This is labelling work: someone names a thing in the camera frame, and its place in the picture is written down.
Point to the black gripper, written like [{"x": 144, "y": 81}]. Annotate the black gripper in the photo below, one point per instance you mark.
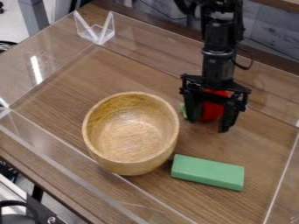
[{"x": 192, "y": 91}]

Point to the red plush strawberry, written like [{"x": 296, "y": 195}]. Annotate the red plush strawberry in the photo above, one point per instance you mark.
[{"x": 211, "y": 110}]

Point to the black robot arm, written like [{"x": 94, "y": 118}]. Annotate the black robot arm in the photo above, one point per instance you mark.
[{"x": 221, "y": 30}]

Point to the wooden bowl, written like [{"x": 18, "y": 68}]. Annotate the wooden bowl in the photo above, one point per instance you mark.
[{"x": 129, "y": 131}]

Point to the green rectangular block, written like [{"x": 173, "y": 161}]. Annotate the green rectangular block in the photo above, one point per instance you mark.
[{"x": 208, "y": 172}]

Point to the clear acrylic tray enclosure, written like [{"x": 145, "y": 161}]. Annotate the clear acrylic tray enclosure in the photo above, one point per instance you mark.
[{"x": 56, "y": 74}]

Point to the black metal bracket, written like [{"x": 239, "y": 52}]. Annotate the black metal bracket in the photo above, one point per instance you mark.
[{"x": 45, "y": 215}]

